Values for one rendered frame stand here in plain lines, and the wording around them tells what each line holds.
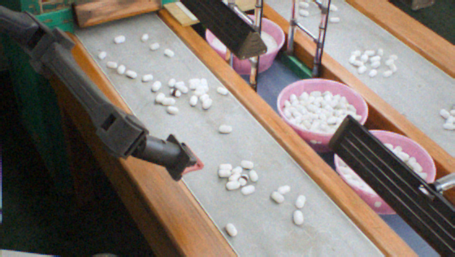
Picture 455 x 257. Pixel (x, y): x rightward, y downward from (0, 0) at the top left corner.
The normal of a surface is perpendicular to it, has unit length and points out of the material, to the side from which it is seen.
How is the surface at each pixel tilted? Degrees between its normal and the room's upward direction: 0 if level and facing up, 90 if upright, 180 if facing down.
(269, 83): 0
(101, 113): 42
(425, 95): 0
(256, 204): 0
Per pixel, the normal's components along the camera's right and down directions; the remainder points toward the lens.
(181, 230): 0.04, -0.75
